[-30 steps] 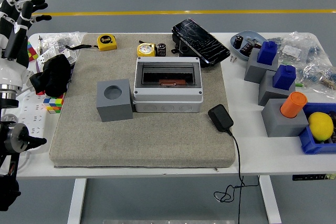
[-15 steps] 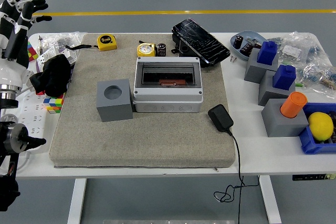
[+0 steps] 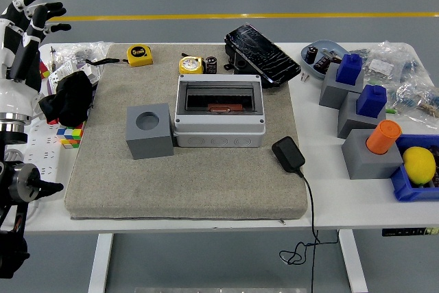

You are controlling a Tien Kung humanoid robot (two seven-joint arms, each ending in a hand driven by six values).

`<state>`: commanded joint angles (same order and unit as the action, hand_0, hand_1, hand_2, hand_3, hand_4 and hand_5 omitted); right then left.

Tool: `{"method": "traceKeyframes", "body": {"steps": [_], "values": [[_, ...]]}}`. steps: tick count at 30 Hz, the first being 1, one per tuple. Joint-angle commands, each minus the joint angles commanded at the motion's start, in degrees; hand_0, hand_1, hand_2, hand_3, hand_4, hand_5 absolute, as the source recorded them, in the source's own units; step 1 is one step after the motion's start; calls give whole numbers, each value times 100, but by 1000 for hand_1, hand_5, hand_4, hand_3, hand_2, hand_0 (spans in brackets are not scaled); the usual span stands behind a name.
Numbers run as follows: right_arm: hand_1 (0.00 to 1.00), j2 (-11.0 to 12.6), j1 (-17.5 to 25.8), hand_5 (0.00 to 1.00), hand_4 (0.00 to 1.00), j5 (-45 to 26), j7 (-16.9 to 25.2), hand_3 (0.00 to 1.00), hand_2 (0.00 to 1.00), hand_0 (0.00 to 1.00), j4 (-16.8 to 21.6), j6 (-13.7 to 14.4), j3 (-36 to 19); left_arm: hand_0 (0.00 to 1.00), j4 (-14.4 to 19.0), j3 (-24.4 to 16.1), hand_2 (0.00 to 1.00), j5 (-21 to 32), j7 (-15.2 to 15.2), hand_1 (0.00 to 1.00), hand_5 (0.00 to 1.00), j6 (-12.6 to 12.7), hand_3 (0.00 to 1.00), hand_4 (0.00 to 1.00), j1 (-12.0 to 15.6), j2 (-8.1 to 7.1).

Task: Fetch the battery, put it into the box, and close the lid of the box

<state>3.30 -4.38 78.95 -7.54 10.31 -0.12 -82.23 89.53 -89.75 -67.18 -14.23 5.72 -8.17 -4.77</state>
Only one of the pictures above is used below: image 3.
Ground black table control panel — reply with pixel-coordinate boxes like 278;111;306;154
382;227;439;237

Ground orange cylinder battery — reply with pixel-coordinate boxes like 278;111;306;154
366;119;403;154
207;102;245;115

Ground blue block battery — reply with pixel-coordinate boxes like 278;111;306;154
355;84;388;117
335;53;364;85

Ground white table leg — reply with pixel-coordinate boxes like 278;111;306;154
88;233;114;293
339;230;368;293

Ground grey-brown mat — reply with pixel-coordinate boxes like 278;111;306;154
64;43;308;221

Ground grey block holder round hole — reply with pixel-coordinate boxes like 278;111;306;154
126;102;174;161
341;128;405;180

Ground black tape measure strap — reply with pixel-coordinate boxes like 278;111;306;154
85;58;130;67

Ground yellow lemon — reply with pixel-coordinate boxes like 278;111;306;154
402;146;437;185

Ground dark red capacitor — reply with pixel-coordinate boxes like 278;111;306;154
312;55;332;71

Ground clear bag of parts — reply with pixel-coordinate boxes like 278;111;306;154
349;40;421;83
51;41;112;74
387;73;439;128

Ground black power adapter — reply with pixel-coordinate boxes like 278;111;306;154
271;136;306;174

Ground silver metal part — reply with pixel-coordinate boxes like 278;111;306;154
321;49;340;64

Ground yellow round tape measure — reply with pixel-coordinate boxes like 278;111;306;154
178;55;206;75

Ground white power strip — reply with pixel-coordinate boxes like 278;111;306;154
23;121;64;201

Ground blue-grey oval tray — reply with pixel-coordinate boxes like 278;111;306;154
300;39;347;80

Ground white printed carton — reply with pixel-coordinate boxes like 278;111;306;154
47;59;100;93

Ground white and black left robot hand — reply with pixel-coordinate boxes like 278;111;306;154
0;0;72;117

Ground black adapter cord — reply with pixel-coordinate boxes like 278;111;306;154
279;165;339;293

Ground black capacitor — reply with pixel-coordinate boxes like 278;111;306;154
204;55;219;75
306;45;319;65

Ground blue plastic bin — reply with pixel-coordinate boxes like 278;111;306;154
390;134;439;202

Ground grey plastic enclosure box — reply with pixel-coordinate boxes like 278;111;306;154
173;73;267;148

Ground yellow square tape measure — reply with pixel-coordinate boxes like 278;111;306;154
126;44;154;68

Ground transparent hinged box lid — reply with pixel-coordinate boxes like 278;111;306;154
178;80;261;115

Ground black cloth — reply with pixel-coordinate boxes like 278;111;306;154
38;70;94;126

